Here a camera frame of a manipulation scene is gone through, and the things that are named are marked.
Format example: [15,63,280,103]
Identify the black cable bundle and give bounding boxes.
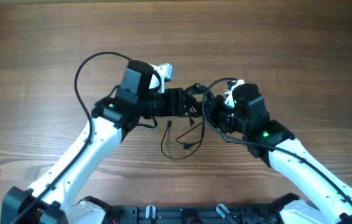
[160,82,214,161]

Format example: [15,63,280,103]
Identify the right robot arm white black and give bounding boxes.
[201,80,352,223]

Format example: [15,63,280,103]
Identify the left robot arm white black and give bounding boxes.
[0,60,195,223]

